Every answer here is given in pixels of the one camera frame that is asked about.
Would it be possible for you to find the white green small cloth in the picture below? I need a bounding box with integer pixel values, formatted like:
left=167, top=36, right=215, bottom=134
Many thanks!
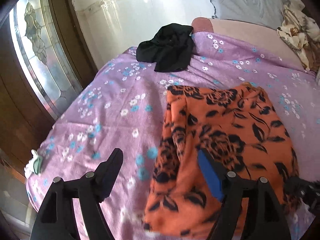
left=24, top=149, right=43, bottom=179

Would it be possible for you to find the pink mattress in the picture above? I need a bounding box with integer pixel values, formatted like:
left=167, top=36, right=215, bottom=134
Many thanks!
left=191, top=17, right=304, bottom=70

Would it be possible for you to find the grey pillow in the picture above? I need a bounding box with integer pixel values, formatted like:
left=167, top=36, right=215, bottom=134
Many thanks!
left=210, top=0, right=291, bottom=30

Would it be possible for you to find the dark wooden glass door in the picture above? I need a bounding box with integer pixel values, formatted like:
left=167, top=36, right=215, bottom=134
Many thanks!
left=1, top=0, right=97, bottom=168

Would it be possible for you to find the black crumpled garment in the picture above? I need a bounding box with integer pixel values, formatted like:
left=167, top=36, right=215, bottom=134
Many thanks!
left=136, top=23, right=195, bottom=73

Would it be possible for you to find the orange black floral garment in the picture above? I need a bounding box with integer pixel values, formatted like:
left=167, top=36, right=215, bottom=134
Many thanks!
left=143, top=82, right=300, bottom=239

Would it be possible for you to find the cream brown floral cloth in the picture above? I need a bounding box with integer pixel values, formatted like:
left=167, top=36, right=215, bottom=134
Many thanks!
left=277, top=5, right=319, bottom=72

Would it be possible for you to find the purple floral bedsheet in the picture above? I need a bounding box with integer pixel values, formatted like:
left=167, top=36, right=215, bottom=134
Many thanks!
left=26, top=32, right=319, bottom=239

